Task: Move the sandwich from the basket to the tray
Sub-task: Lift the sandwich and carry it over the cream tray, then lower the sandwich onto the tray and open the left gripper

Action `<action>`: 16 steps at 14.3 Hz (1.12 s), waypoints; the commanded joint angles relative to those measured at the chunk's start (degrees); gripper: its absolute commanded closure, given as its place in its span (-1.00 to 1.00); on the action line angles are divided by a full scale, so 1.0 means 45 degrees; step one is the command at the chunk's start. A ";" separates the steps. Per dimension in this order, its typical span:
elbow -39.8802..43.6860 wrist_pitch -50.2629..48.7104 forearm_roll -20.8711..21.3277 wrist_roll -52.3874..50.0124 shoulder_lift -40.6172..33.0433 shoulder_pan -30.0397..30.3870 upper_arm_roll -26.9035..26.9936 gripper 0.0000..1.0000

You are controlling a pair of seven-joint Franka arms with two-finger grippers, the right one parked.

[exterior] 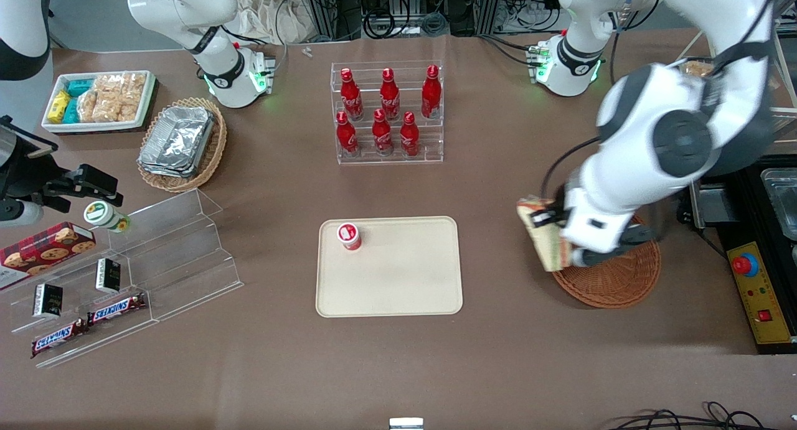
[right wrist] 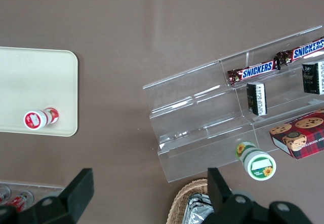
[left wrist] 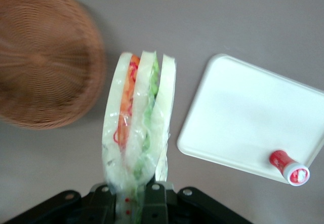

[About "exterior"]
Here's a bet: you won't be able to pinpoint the round brown wicker basket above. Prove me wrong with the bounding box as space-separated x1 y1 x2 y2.
551 213 662 310

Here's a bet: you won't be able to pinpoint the black equipment stand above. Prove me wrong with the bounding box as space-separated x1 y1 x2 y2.
677 155 797 356

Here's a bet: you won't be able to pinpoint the white wire basket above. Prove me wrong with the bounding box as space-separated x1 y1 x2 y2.
676 26 797 116

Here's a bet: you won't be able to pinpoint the clear rice cracker packet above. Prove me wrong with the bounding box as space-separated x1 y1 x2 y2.
77 90 100 123
118 72 148 122
93 73 123 123

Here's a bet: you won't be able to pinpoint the beige cloth bag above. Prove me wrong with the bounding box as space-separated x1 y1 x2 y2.
233 0 315 45

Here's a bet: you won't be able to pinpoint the yellow snack packet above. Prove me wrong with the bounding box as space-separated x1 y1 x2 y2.
47 90 72 124

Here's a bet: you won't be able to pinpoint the clear acrylic step display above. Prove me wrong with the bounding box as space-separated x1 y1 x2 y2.
0 189 244 370

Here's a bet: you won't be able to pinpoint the oval light wicker basket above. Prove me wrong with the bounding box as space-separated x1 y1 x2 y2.
136 96 228 194

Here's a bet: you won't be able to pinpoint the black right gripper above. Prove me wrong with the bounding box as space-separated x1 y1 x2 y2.
0 123 124 210

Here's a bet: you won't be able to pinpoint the beige plastic tray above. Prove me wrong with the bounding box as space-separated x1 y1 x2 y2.
315 216 464 319

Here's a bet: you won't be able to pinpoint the stack of foil trays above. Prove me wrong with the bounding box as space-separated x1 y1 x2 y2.
137 105 216 179

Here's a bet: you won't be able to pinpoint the coiled black background cables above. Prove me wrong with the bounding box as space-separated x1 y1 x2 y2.
362 0 450 40

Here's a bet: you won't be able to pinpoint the clear acrylic bottle rack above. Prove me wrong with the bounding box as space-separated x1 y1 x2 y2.
329 59 445 166

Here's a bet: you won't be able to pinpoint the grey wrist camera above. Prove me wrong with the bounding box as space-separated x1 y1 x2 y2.
0 199 45 227
570 246 625 271

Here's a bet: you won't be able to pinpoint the yellow emergency stop box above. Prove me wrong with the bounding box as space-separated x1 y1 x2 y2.
725 240 797 345

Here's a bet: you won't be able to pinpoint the clear metal-rimmed container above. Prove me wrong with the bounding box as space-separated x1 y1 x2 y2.
760 167 797 239

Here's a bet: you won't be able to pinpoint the red cola bottle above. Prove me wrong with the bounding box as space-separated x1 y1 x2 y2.
372 108 394 156
399 111 420 157
379 67 401 121
336 110 360 157
421 64 443 120
339 67 364 121

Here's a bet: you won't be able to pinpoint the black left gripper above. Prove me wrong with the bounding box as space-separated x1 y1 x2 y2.
527 208 663 254

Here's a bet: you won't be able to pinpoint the small black box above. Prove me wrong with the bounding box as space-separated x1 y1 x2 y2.
95 258 122 294
32 283 64 320

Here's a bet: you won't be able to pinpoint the white rectangular snack tray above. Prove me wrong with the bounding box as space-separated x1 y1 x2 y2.
41 70 157 134

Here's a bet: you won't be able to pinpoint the Snickers chocolate bar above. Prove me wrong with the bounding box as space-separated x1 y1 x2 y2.
31 318 89 358
87 292 148 327

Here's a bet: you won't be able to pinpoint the red tartan cookie box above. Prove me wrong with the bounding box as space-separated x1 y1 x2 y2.
0 221 97 291

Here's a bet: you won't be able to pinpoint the red cup with white lid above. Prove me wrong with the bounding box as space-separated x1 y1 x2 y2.
337 222 363 251

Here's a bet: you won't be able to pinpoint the black floor cables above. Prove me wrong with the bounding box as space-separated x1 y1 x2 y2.
607 401 797 430

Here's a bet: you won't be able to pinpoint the green and white cup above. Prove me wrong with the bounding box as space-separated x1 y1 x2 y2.
83 200 131 234

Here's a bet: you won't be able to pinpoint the grey metal box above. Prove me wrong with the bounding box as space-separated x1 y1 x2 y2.
687 186 743 230

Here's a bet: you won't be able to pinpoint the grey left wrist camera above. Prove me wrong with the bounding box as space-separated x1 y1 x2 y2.
570 246 625 271

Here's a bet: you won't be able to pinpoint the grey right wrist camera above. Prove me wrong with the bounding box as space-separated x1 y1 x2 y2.
0 199 45 227

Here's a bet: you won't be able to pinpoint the triangular sandwich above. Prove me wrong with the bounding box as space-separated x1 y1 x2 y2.
516 195 575 273

